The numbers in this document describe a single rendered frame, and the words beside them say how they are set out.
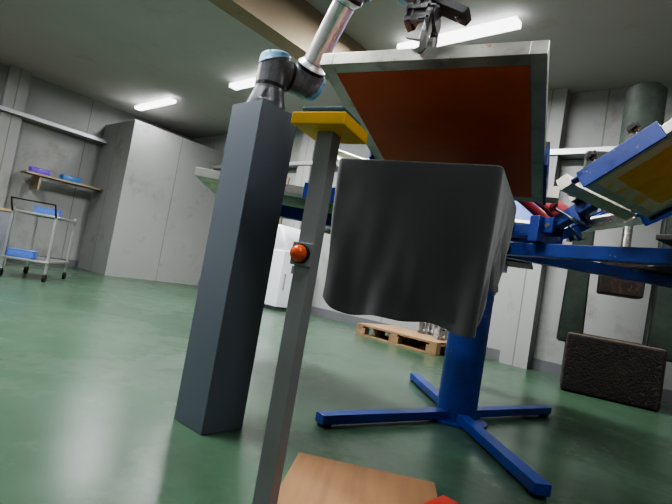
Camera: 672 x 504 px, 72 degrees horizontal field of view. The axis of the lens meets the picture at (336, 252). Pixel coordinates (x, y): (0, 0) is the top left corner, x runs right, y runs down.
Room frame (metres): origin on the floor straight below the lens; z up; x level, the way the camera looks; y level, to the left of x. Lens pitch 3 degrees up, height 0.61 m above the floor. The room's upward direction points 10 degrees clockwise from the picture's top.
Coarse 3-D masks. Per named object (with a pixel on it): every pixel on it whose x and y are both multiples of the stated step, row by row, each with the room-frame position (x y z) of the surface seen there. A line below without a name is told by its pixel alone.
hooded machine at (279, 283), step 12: (288, 228) 6.96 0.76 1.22; (276, 240) 6.91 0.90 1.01; (288, 240) 6.86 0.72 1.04; (276, 252) 6.82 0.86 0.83; (288, 252) 6.75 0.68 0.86; (276, 264) 6.78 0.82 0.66; (288, 264) 6.78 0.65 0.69; (276, 276) 6.75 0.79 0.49; (288, 276) 6.81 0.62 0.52; (276, 288) 6.72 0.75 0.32; (288, 288) 6.84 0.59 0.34; (276, 300) 6.71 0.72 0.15
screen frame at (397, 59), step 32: (320, 64) 1.26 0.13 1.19; (352, 64) 1.23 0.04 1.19; (384, 64) 1.19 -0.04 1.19; (416, 64) 1.16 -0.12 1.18; (448, 64) 1.13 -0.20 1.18; (480, 64) 1.10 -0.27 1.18; (512, 64) 1.07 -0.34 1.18; (544, 64) 1.05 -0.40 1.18; (544, 96) 1.15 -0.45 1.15; (544, 128) 1.28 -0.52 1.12; (544, 160) 1.45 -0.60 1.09
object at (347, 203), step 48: (336, 192) 1.30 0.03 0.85; (384, 192) 1.24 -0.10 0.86; (432, 192) 1.18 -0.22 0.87; (480, 192) 1.13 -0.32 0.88; (336, 240) 1.29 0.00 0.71; (384, 240) 1.23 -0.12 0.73; (432, 240) 1.18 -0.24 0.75; (480, 240) 1.12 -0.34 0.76; (336, 288) 1.28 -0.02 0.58; (384, 288) 1.22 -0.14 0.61; (432, 288) 1.19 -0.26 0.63; (480, 288) 1.12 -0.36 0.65
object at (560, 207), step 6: (522, 204) 2.51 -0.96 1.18; (528, 204) 2.49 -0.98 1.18; (534, 204) 2.50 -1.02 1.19; (540, 204) 2.10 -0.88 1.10; (546, 204) 2.07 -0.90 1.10; (552, 204) 2.05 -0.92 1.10; (558, 204) 2.15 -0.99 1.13; (564, 204) 2.14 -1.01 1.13; (528, 210) 2.51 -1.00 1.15; (534, 210) 2.50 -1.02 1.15; (540, 210) 2.50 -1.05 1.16; (546, 210) 2.38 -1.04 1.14; (552, 210) 2.07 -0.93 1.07; (558, 210) 2.04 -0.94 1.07; (546, 216) 2.50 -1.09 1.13; (552, 216) 2.39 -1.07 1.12; (570, 216) 1.99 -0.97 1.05; (570, 228) 2.40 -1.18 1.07
